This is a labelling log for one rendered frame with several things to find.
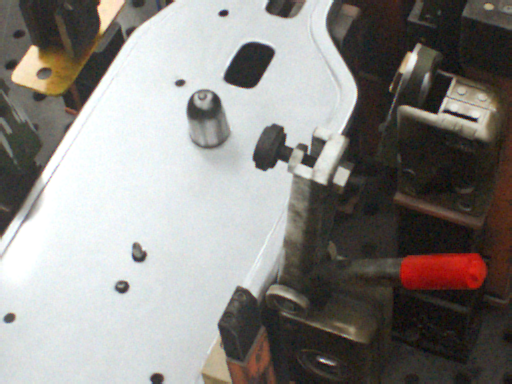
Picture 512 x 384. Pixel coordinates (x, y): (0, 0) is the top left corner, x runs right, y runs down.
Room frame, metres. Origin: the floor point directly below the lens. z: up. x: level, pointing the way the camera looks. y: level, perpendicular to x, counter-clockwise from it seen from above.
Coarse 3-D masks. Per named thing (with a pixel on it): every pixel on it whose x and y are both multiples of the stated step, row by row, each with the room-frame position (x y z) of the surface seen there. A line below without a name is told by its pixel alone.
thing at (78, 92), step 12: (108, 36) 0.72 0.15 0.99; (120, 36) 0.73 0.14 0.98; (96, 48) 0.71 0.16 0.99; (108, 48) 0.71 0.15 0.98; (120, 48) 0.72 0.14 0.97; (96, 60) 0.70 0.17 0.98; (108, 60) 0.70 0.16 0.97; (84, 72) 0.71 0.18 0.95; (96, 72) 0.70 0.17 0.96; (72, 84) 0.72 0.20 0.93; (84, 84) 0.71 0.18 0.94; (72, 96) 0.72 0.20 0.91; (84, 96) 0.71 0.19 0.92; (72, 108) 0.72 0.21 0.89
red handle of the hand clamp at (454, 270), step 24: (336, 264) 0.40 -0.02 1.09; (360, 264) 0.39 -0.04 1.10; (384, 264) 0.38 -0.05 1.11; (408, 264) 0.37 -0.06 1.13; (432, 264) 0.36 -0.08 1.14; (456, 264) 0.35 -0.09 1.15; (480, 264) 0.35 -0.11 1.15; (408, 288) 0.36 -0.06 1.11; (432, 288) 0.35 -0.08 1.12; (456, 288) 0.35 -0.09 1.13
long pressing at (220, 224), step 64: (192, 0) 0.74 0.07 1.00; (256, 0) 0.73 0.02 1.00; (320, 0) 0.72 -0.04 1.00; (128, 64) 0.67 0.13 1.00; (192, 64) 0.66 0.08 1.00; (320, 64) 0.65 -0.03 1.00; (128, 128) 0.60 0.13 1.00; (256, 128) 0.59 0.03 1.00; (64, 192) 0.55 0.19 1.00; (128, 192) 0.54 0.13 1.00; (192, 192) 0.53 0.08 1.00; (256, 192) 0.52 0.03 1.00; (0, 256) 0.49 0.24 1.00; (64, 256) 0.49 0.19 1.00; (128, 256) 0.48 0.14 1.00; (192, 256) 0.47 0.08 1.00; (256, 256) 0.47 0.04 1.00; (0, 320) 0.43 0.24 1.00; (64, 320) 0.43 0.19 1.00; (128, 320) 0.42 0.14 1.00; (192, 320) 0.42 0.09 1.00
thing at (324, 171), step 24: (264, 144) 0.41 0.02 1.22; (312, 144) 0.41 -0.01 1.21; (336, 144) 0.40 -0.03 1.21; (264, 168) 0.40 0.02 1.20; (288, 168) 0.40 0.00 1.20; (312, 168) 0.40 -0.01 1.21; (336, 168) 0.39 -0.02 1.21; (312, 192) 0.38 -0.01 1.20; (336, 192) 0.39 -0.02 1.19; (288, 216) 0.39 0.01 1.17; (312, 216) 0.38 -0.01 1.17; (288, 240) 0.39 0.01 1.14; (312, 240) 0.38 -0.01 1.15; (288, 264) 0.39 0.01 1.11; (312, 264) 0.39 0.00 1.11
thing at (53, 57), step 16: (112, 0) 0.51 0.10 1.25; (112, 16) 0.49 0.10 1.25; (32, 48) 0.48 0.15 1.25; (48, 48) 0.47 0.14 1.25; (64, 48) 0.47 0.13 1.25; (32, 64) 0.46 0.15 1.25; (48, 64) 0.46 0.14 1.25; (64, 64) 0.46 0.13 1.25; (80, 64) 0.46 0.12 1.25; (16, 80) 0.45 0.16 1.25; (32, 80) 0.45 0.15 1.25; (48, 80) 0.45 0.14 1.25; (64, 80) 0.45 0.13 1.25
